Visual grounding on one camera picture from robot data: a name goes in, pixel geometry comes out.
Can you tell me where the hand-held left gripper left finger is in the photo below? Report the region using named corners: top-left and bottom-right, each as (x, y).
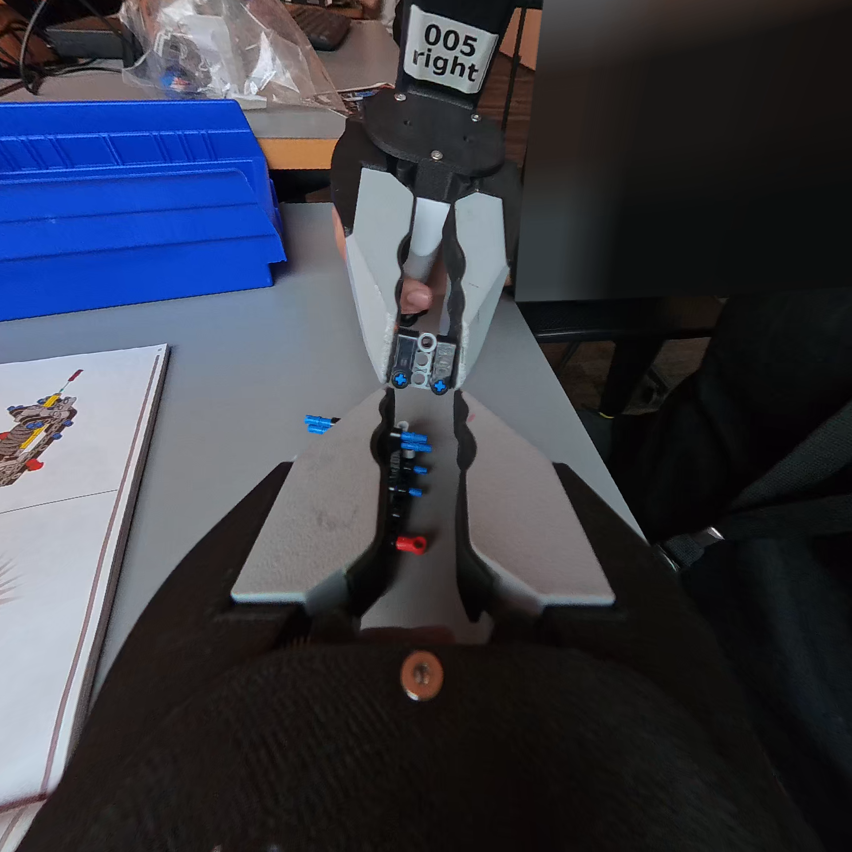
top-left (230, 389), bottom-right (401, 620)

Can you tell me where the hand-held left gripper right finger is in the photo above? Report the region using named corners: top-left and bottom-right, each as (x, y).
top-left (455, 391), bottom-right (617, 625)

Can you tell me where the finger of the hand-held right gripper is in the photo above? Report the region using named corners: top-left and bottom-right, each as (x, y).
top-left (346, 166), bottom-right (417, 387)
top-left (443, 192), bottom-right (514, 390)

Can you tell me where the lego chassis assembly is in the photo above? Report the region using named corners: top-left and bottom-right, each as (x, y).
top-left (306, 413), bottom-right (435, 555)

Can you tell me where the small black lego piece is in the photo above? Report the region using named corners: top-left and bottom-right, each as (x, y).
top-left (391, 333), bottom-right (417, 390)

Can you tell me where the black three-hole lego beam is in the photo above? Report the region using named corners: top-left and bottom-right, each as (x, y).
top-left (433, 336), bottom-right (461, 396)

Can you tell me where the grey T-shaped lego connector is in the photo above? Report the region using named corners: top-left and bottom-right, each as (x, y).
top-left (412, 333), bottom-right (439, 388)

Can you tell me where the lego instruction booklet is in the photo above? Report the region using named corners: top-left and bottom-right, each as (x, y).
top-left (0, 344), bottom-right (172, 810)

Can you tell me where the person's right hand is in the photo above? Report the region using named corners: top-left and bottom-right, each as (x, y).
top-left (398, 274), bottom-right (435, 317)

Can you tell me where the black chair armrest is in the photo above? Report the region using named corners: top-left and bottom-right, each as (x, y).
top-left (520, 296), bottom-right (724, 415)

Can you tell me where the clear bag of parts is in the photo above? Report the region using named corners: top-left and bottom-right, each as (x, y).
top-left (120, 0), bottom-right (342, 111)

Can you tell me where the blue plastic bin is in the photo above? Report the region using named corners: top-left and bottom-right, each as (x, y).
top-left (0, 99), bottom-right (288, 324)

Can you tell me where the dark power adapter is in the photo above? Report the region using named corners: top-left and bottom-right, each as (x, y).
top-left (48, 23), bottom-right (135, 62)

